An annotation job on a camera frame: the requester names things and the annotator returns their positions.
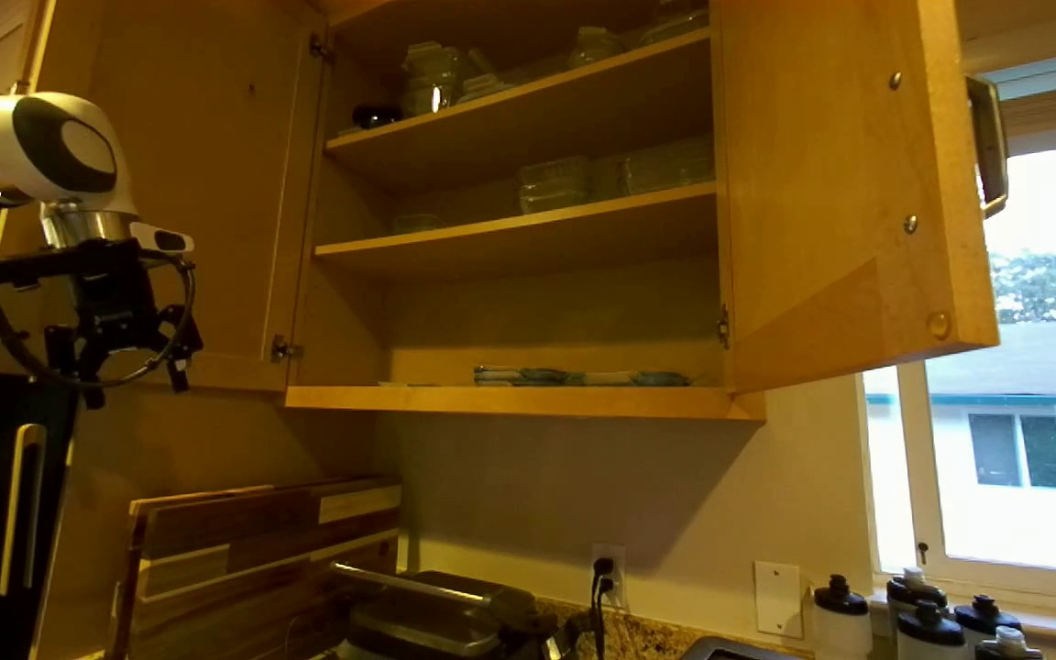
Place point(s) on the stack of wooden cutting boards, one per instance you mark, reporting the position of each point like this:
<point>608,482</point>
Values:
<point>253,568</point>

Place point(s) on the wide wooden cabinet door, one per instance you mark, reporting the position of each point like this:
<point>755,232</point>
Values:
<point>207,183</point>

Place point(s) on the window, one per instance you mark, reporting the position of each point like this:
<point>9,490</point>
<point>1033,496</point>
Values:
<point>1023,412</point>

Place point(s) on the tall stack of glass containers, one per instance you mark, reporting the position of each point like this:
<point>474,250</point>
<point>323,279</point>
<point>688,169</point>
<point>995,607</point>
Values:
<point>432,78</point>

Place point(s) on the stack of container lids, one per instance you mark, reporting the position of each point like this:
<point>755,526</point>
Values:
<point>484,88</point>

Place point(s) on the white wall socket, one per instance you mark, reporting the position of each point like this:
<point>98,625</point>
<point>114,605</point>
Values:
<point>616,573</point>

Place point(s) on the low glass dish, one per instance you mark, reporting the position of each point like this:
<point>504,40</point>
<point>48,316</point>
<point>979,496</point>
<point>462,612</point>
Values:
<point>415,223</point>

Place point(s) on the stack of square glass containers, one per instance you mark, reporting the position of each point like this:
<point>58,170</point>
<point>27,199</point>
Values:
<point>554,185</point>

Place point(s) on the stack of rectangular glass containers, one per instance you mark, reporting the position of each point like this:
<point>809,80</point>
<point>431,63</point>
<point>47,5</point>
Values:
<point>670,165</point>

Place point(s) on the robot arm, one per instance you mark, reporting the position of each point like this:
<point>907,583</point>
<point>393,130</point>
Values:
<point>28,147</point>

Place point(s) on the dark tray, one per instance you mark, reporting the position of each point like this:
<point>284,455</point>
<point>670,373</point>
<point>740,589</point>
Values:
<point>739,651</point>

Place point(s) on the flat glass containers with lids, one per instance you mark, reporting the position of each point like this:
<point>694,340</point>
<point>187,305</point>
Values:
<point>670,23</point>

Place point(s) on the blank white wall plate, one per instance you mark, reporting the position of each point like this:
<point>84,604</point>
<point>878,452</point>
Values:
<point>777,599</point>

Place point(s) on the small black bowl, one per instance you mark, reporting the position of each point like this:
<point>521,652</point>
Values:
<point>376,115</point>

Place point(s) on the wooden wall cabinet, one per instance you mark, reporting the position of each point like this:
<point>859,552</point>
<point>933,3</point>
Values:
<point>528,238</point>

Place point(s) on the round glass container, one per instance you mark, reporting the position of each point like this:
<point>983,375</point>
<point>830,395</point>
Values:
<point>594,46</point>

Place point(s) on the black and silver grill press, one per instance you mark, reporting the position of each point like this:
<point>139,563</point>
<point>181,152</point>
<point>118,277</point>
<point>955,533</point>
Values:
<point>436,619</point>

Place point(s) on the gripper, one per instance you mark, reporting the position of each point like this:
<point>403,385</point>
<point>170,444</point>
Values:
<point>115,307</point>

